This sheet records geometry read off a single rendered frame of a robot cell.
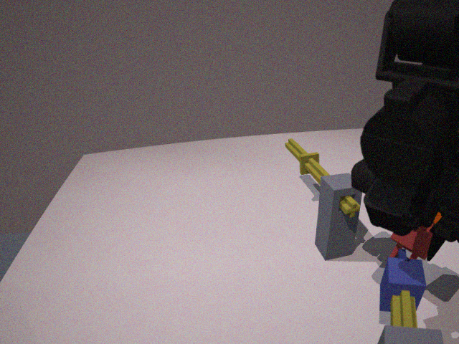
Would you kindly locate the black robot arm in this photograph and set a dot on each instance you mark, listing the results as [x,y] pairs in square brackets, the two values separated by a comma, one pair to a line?
[401,142]

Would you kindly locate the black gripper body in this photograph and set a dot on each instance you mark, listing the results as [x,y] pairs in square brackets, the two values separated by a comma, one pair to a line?
[362,179]

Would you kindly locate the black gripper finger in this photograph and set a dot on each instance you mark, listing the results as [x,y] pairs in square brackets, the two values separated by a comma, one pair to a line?
[440,234]

